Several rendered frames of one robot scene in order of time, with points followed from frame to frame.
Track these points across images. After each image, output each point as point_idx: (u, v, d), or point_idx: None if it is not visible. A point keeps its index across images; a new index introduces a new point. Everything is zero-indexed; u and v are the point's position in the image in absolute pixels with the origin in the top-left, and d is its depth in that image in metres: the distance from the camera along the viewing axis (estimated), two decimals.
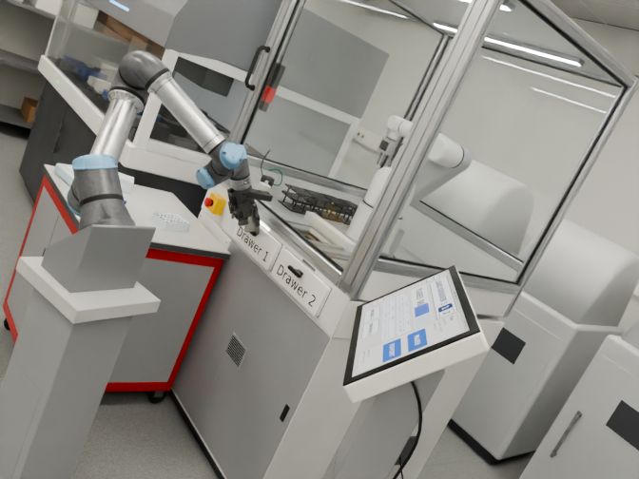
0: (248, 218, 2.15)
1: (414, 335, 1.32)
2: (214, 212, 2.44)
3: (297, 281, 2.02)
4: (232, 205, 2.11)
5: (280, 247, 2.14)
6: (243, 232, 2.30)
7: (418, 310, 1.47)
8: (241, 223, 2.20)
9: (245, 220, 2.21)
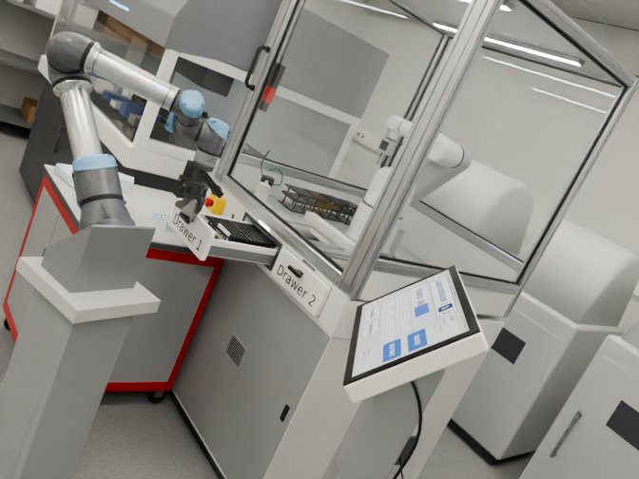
0: (192, 200, 1.98)
1: (414, 335, 1.32)
2: (214, 212, 2.44)
3: (297, 281, 2.02)
4: (184, 177, 1.95)
5: (214, 236, 1.95)
6: (179, 220, 2.11)
7: (418, 310, 1.47)
8: (178, 204, 2.02)
9: (184, 203, 2.03)
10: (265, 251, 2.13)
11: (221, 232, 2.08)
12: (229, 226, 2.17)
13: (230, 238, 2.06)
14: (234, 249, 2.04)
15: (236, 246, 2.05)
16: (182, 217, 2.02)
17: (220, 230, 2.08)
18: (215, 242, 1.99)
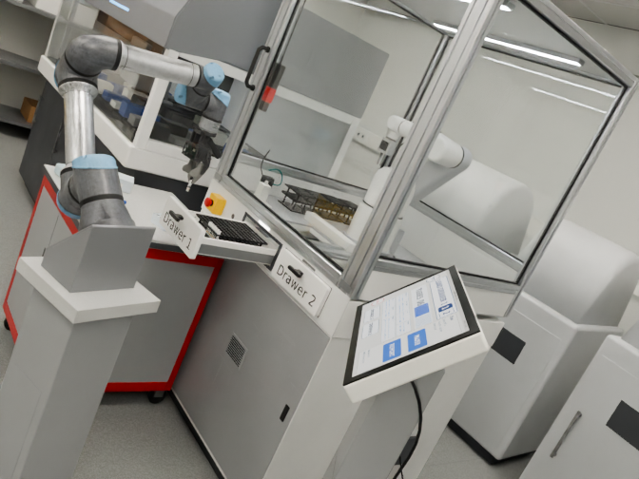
0: (199, 162, 2.20)
1: (414, 335, 1.32)
2: (214, 212, 2.44)
3: (297, 281, 2.02)
4: (193, 143, 2.16)
5: (204, 234, 1.92)
6: (169, 218, 2.09)
7: (418, 310, 1.47)
8: (184, 168, 2.22)
9: (189, 166, 2.23)
10: (257, 250, 2.11)
11: (211, 230, 2.05)
12: (221, 224, 2.14)
13: (221, 236, 2.04)
14: (224, 247, 2.02)
15: (227, 244, 2.02)
16: (171, 215, 2.00)
17: (210, 228, 2.06)
18: (205, 241, 1.96)
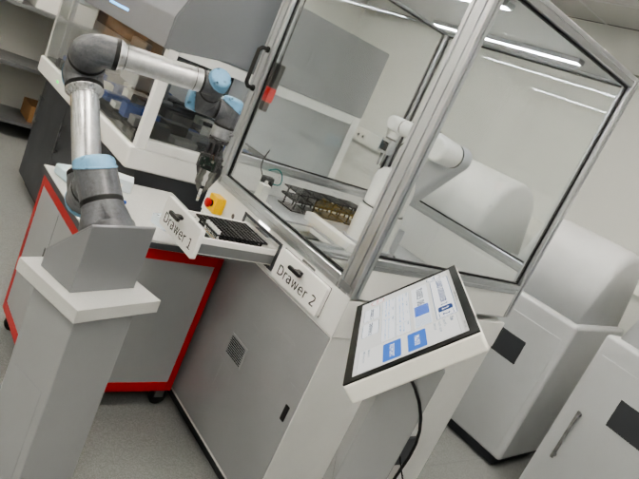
0: (212, 172, 2.14)
1: (414, 335, 1.32)
2: (214, 212, 2.44)
3: (297, 281, 2.02)
4: (211, 155, 2.09)
5: (204, 234, 1.92)
6: (169, 218, 2.09)
7: (418, 310, 1.47)
8: (196, 179, 2.14)
9: (199, 176, 2.16)
10: (257, 250, 2.11)
11: (211, 230, 2.05)
12: (221, 224, 2.14)
13: (221, 236, 2.04)
14: (224, 247, 2.02)
15: (227, 244, 2.02)
16: (171, 215, 2.00)
17: (210, 228, 2.06)
18: (205, 241, 1.96)
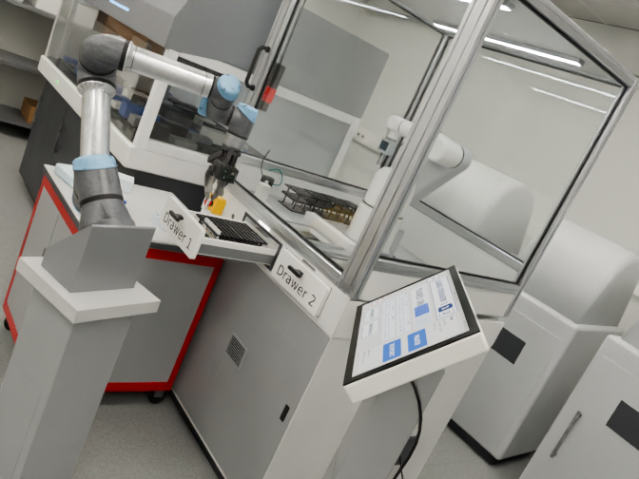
0: (224, 181, 2.10)
1: (414, 335, 1.32)
2: (214, 212, 2.44)
3: (297, 281, 2.02)
4: (231, 167, 2.04)
5: (204, 234, 1.92)
6: (169, 218, 2.09)
7: (418, 310, 1.47)
8: (211, 190, 2.07)
9: (210, 186, 2.09)
10: (257, 250, 2.11)
11: (211, 230, 2.05)
12: (221, 224, 2.14)
13: (221, 236, 2.04)
14: (224, 247, 2.02)
15: (227, 244, 2.02)
16: (171, 215, 2.00)
17: (210, 228, 2.06)
18: (205, 241, 1.96)
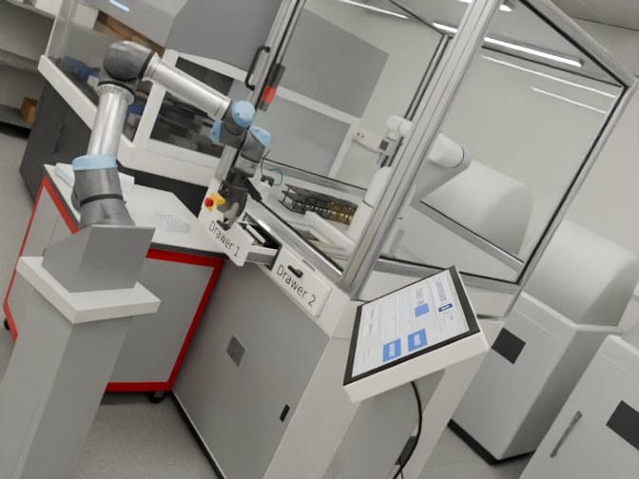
0: (233, 203, 2.08)
1: (414, 335, 1.32)
2: None
3: (297, 281, 2.02)
4: (227, 182, 2.05)
5: (252, 242, 2.05)
6: (215, 227, 2.21)
7: (418, 310, 1.47)
8: (219, 208, 2.12)
9: (225, 207, 2.13)
10: None
11: (256, 239, 2.18)
12: (262, 233, 2.27)
13: (264, 243, 2.16)
14: (269, 255, 2.14)
15: (271, 252, 2.15)
16: (220, 224, 2.13)
17: (255, 237, 2.19)
18: (252, 249, 2.09)
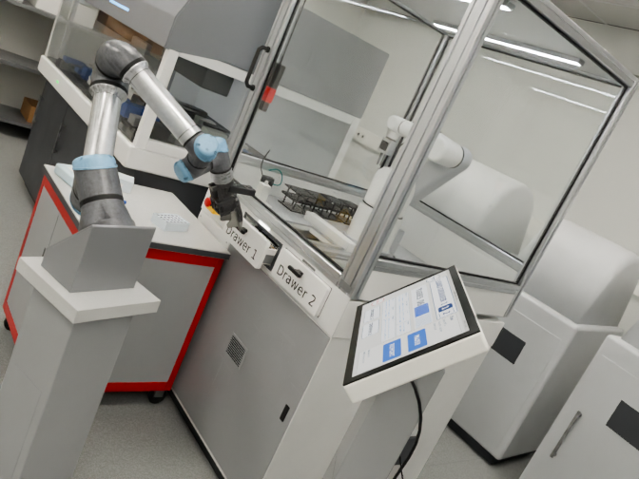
0: (230, 213, 2.10)
1: (414, 335, 1.32)
2: (214, 212, 2.44)
3: (297, 281, 2.02)
4: (214, 200, 2.05)
5: (269, 245, 2.10)
6: (232, 230, 2.26)
7: (418, 310, 1.47)
8: (222, 219, 2.15)
9: (228, 215, 2.15)
10: None
11: (272, 241, 2.23)
12: None
13: None
14: None
15: None
16: (237, 227, 2.18)
17: (271, 239, 2.24)
18: (269, 252, 2.14)
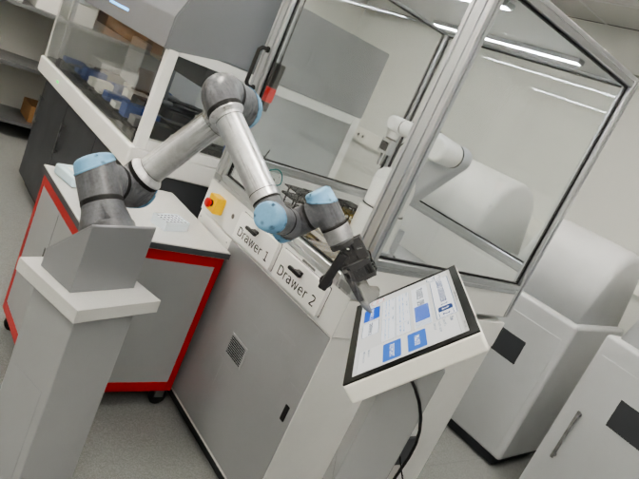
0: None
1: (414, 335, 1.32)
2: (214, 212, 2.44)
3: (297, 281, 2.02)
4: (368, 253, 1.58)
5: (280, 247, 2.14)
6: (243, 232, 2.30)
7: (418, 310, 1.47)
8: (375, 295, 1.58)
9: (366, 295, 1.59)
10: None
11: None
12: None
13: None
14: None
15: None
16: (248, 230, 2.21)
17: None
18: None
